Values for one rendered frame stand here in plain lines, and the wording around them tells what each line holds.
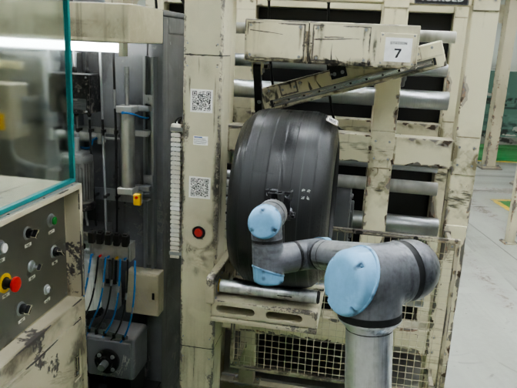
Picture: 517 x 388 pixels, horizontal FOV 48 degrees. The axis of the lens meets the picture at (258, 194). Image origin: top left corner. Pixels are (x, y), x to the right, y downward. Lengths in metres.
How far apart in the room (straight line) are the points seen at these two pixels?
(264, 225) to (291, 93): 1.00
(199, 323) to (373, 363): 1.14
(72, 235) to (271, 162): 0.65
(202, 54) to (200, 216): 0.54
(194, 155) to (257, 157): 0.29
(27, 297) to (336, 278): 0.97
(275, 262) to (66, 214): 0.75
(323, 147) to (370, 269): 0.80
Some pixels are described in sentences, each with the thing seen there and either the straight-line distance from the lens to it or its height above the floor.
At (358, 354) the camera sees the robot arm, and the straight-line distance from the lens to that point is 1.08.
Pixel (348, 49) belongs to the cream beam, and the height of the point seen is 1.69.
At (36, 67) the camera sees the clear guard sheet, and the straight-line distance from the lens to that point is 1.63.
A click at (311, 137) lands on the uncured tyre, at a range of 1.75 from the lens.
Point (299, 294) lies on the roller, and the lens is 1.92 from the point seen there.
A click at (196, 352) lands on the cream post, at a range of 2.19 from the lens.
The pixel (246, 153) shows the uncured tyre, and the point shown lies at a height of 1.38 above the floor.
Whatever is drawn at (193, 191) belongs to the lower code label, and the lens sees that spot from 1.96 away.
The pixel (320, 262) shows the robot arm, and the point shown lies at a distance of 1.37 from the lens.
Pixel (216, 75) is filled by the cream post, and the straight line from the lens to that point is 1.88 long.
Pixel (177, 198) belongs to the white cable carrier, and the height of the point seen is 1.17.
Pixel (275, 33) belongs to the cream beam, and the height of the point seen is 1.74.
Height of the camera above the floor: 1.70
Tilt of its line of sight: 15 degrees down
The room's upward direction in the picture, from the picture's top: 3 degrees clockwise
